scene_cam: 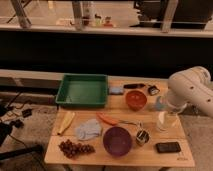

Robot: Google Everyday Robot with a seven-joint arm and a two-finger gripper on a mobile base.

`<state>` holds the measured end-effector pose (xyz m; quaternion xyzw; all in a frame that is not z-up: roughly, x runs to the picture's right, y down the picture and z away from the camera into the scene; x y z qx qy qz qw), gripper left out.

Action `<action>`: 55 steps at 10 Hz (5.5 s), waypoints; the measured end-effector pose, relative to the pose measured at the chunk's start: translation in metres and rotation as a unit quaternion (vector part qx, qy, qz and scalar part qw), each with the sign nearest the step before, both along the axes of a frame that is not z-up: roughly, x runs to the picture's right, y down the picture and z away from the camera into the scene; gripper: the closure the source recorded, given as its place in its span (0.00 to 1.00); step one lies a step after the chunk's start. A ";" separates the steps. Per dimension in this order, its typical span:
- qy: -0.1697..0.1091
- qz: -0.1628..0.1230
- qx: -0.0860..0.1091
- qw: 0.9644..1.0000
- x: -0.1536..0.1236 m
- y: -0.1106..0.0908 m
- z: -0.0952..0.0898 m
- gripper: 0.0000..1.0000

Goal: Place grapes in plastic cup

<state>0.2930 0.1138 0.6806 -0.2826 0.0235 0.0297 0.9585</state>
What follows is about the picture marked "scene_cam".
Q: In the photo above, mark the yellow banana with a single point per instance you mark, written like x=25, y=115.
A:
x=66, y=122

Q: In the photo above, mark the green plastic tray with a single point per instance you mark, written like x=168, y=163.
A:
x=83, y=91

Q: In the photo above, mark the light blue cloth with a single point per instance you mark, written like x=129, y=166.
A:
x=88, y=130

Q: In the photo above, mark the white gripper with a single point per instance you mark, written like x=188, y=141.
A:
x=166, y=120

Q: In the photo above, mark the dark red grape bunch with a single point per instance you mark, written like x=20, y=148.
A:
x=72, y=150

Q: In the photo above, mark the black smartphone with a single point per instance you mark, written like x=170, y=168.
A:
x=168, y=147

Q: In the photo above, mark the small metal cup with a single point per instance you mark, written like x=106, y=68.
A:
x=142, y=137

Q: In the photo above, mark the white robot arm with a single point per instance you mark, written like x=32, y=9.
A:
x=190, y=86

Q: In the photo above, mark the purple bowl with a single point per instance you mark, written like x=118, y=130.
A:
x=117, y=141

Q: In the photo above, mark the light blue cup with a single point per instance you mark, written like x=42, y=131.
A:
x=159, y=105

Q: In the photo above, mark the black marker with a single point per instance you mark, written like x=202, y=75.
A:
x=134, y=86

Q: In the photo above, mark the orange bowl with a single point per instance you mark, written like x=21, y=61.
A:
x=135, y=100

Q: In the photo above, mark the orange handled tool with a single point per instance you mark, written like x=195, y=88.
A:
x=113, y=121

